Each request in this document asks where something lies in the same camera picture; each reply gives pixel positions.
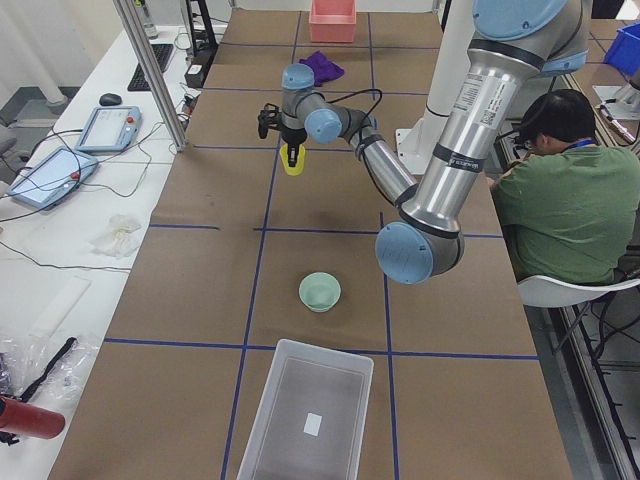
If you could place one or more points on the aluminium frame post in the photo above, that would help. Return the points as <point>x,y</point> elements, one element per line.
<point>147,60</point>

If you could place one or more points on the white chair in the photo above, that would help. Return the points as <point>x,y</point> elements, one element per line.
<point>549,293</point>

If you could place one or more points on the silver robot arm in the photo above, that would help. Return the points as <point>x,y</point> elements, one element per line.
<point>489,50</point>

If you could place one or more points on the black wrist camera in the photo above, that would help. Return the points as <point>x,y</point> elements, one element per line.
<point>269,119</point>

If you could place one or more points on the blue storage bin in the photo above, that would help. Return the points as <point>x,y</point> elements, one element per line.
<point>624,53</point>

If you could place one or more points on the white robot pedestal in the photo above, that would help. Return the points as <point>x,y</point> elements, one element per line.
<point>415,145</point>

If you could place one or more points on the person in green shirt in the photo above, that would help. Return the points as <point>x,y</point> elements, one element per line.
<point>568,208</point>

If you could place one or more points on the black computer mouse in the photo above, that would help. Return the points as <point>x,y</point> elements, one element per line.
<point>110,99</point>

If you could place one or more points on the pink plastic bin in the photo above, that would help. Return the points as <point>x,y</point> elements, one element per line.
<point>332,21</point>

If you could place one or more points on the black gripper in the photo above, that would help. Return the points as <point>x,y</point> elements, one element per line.
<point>293,136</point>

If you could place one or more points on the clear plastic bag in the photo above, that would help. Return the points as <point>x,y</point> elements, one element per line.
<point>39,368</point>

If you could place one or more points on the yellow plastic cup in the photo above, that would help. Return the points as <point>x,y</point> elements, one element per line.
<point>293,171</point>

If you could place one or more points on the red cylinder bottle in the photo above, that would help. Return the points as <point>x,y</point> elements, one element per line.
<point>28,420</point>

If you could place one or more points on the far teach pendant tablet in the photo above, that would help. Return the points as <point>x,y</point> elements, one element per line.
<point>109,130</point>

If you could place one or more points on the purple cloth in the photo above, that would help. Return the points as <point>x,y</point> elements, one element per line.
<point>324,69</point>

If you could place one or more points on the teach pendant tablet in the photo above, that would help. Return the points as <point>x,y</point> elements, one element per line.
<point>109,130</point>
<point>49,182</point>

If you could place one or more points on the crumpled white tissue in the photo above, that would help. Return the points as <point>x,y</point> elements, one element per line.
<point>120,239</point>

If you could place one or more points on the mint green bowl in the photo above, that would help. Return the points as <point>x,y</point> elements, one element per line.
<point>319,291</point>

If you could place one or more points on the clear plastic box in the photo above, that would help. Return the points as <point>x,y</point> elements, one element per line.
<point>311,417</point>

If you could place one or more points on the near teach pendant tablet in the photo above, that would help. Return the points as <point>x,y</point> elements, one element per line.
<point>49,182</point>

